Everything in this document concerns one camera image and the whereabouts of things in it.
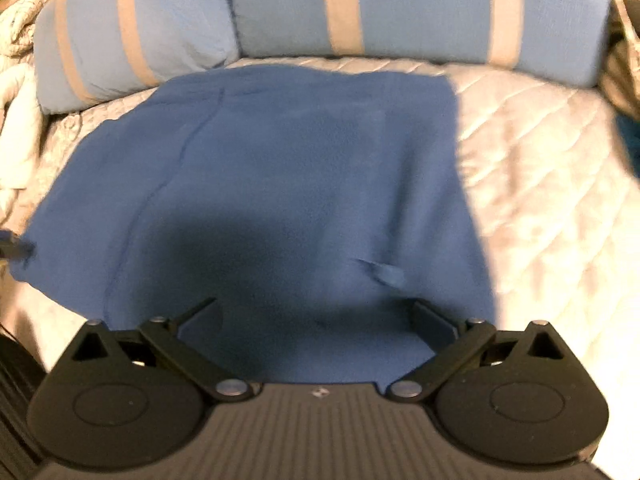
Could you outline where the large blue striped pillow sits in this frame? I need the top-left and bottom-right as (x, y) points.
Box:
(222, 0), (612, 88)

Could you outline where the tan woven bag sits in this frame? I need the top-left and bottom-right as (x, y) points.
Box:
(597, 0), (640, 122)

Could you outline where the blue fleece jacket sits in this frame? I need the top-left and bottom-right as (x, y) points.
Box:
(10, 65), (497, 397)

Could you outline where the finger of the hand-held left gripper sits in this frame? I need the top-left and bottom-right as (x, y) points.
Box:
(0, 230), (36, 265)

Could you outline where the small blue striped pillow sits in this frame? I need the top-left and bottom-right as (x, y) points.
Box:
(34, 0), (240, 115)

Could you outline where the white lace-trimmed quilt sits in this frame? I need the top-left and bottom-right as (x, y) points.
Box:
(0, 0), (118, 222)

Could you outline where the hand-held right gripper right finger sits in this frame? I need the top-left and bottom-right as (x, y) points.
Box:
(387, 299), (568, 403)

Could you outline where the quilted beige bedspread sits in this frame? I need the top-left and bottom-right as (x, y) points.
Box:
(0, 55), (640, 403)

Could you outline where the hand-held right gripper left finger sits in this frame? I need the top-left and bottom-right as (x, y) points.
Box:
(70, 297), (253, 403)

